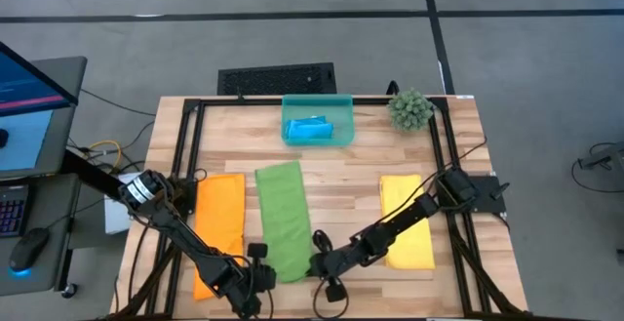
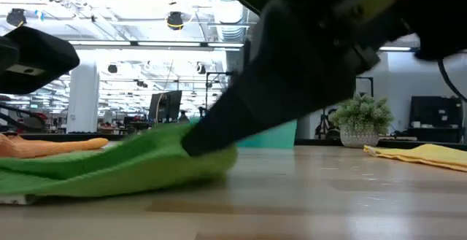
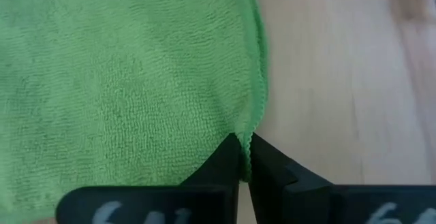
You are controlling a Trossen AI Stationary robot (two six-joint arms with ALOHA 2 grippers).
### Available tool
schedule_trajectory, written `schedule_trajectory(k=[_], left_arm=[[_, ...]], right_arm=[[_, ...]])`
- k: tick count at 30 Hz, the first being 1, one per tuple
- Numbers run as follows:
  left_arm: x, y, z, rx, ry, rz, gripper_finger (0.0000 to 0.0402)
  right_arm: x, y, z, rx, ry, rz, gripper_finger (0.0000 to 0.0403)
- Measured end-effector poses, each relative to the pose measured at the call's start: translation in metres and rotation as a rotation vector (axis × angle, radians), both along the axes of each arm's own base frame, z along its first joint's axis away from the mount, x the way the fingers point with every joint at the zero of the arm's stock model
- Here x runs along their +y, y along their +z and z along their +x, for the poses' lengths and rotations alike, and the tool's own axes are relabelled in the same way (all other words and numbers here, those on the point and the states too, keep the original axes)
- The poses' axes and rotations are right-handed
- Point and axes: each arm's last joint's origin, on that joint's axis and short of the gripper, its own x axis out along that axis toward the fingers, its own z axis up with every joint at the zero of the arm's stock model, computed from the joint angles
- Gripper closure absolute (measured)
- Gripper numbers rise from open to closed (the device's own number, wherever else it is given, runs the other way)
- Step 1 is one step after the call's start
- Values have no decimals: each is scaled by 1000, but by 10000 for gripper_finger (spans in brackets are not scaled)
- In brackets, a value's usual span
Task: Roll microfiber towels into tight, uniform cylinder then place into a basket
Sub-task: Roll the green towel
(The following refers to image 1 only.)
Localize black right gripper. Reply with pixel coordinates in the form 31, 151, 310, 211
305, 248, 356, 280

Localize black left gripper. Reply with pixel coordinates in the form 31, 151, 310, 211
241, 261, 284, 297

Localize green microfiber towel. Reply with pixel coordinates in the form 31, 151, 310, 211
253, 159, 314, 285

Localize blue microfiber towel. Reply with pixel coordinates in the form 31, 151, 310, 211
284, 114, 336, 142

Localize orange microfiber towel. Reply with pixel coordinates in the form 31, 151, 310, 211
191, 172, 247, 303

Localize yellow microfiber towel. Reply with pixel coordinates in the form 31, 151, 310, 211
378, 174, 437, 271

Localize teal translucent plastic basket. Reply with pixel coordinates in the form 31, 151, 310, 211
280, 93, 356, 148

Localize white box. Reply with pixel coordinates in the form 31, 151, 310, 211
102, 171, 143, 236

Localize artificial green potted plant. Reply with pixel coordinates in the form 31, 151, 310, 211
386, 87, 436, 134

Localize black perforated computer case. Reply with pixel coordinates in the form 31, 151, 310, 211
216, 61, 338, 97

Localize black diagonal bar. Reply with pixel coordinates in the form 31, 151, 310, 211
60, 147, 127, 199

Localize grey computer desk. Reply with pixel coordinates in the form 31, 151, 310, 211
0, 56, 89, 297

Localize black computer mouse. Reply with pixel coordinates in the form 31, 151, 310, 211
8, 226, 51, 274

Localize black keyboard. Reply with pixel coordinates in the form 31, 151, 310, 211
0, 182, 29, 239

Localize black floor stand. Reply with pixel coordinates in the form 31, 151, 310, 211
570, 140, 624, 195

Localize blue screen desk monitor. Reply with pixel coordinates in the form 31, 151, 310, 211
0, 41, 81, 181

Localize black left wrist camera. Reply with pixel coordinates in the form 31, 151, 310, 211
246, 242, 269, 261

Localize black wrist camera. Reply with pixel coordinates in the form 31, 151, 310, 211
246, 242, 269, 261
325, 280, 349, 304

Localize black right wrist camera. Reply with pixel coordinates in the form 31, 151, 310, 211
325, 280, 349, 304

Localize black aluminium table frame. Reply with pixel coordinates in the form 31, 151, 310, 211
104, 96, 537, 321

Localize yellow cable loop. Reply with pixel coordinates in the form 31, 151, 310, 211
87, 139, 124, 173

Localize black floor cable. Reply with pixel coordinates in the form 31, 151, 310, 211
79, 88, 157, 117

